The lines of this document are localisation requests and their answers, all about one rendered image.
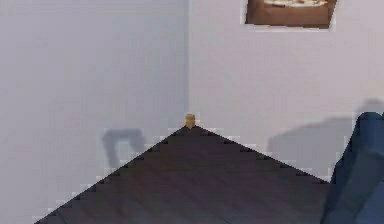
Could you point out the light brown wooden oblong block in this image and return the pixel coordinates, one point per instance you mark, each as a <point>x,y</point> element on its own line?
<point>190,120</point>

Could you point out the brown framed wall picture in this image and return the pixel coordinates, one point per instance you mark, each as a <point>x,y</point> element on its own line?
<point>289,15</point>

